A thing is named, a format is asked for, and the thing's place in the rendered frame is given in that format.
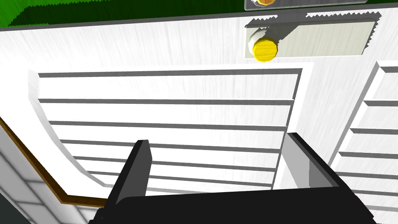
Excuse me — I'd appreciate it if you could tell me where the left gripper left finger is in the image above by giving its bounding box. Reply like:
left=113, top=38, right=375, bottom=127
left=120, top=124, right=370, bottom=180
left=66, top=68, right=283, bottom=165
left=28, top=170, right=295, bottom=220
left=105, top=139, right=153, bottom=207

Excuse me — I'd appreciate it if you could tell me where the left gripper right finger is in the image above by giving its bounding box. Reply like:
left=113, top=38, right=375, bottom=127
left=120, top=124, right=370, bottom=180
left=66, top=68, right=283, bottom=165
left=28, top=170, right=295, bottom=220
left=279, top=132, right=340, bottom=190

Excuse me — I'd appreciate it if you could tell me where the white panelled door leaf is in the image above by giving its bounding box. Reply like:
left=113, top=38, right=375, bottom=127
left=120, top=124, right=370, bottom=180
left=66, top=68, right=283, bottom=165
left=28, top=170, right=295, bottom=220
left=0, top=7, right=398, bottom=224

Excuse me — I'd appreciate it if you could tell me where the yellow and white door knob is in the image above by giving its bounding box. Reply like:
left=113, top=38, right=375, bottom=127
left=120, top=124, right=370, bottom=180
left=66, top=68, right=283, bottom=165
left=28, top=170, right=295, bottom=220
left=248, top=27, right=279, bottom=63

